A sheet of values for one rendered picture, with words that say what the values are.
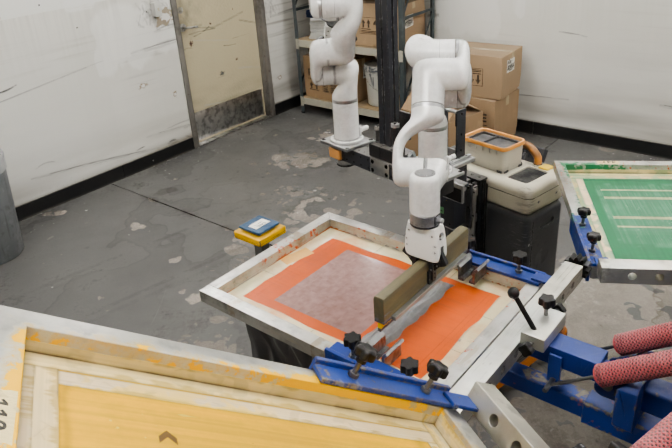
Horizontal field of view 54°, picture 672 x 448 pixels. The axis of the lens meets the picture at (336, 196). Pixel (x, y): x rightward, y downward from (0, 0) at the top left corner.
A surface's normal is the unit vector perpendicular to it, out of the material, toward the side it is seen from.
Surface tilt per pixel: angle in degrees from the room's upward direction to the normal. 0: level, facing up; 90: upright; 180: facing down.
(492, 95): 91
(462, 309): 0
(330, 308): 0
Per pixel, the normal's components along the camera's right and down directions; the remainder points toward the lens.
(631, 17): -0.63, 0.37
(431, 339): -0.06, -0.90
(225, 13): 0.77, 0.23
